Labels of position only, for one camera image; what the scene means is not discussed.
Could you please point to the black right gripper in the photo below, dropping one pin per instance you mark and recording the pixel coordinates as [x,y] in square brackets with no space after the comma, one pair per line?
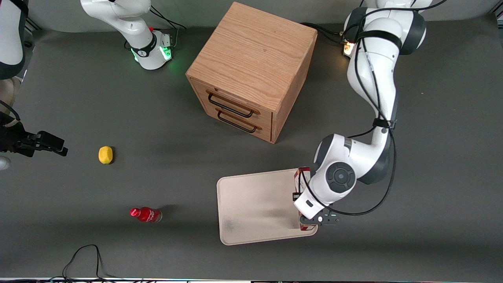
[11,138]

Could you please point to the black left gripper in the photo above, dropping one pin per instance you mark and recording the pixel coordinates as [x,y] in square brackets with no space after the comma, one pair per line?
[295,196]

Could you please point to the red cookie box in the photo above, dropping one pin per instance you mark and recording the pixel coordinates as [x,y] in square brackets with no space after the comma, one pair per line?
[303,175]

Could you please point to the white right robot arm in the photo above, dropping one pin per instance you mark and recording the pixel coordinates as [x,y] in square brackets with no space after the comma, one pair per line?
[145,47]

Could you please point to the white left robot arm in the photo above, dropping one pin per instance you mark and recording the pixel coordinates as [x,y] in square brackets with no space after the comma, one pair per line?
[373,78]

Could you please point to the beige rectangular tray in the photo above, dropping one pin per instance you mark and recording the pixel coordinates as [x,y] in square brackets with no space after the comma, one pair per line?
[255,204]

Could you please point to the yellow lemon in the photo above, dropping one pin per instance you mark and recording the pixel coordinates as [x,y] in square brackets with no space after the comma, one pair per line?
[105,155]

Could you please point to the wooden drawer front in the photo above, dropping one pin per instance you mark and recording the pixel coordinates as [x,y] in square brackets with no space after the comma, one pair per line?
[251,131]
[235,96]

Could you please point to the red plastic bottle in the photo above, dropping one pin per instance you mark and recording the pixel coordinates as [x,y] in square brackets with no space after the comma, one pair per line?
[146,214]

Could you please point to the wooden drawer cabinet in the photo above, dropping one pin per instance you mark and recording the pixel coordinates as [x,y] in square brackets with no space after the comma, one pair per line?
[251,55]

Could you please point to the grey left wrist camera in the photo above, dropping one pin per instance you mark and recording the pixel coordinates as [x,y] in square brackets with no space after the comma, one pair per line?
[328,220]

